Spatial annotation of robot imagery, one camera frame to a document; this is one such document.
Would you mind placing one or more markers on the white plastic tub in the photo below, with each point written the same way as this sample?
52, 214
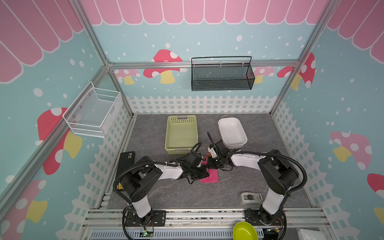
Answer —
232, 133

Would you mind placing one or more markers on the black wire mesh basket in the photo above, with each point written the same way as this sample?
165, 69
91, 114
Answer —
228, 73

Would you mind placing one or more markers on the white wire mesh basket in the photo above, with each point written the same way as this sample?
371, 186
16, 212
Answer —
93, 112

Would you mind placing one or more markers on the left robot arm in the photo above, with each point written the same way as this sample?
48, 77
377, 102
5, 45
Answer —
134, 183

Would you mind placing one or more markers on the green perforated plastic basket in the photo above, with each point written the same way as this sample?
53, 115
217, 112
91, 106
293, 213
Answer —
181, 134

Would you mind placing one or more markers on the black box with yellow label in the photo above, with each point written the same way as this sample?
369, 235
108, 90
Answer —
126, 160

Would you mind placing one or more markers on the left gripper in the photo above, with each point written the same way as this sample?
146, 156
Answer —
204, 174

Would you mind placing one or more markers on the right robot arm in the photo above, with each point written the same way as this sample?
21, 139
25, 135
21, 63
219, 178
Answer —
282, 174

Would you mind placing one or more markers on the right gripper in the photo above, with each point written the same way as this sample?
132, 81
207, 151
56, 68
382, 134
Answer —
214, 162

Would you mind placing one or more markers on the lime green bowl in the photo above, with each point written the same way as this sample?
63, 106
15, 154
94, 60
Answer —
244, 231

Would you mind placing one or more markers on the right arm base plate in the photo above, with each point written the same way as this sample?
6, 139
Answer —
263, 218

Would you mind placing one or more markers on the pink paper napkin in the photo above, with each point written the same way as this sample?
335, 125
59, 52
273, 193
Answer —
213, 174

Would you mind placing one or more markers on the white small device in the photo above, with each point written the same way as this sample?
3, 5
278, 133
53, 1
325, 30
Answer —
251, 198

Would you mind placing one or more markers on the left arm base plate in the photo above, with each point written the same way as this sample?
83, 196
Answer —
152, 219

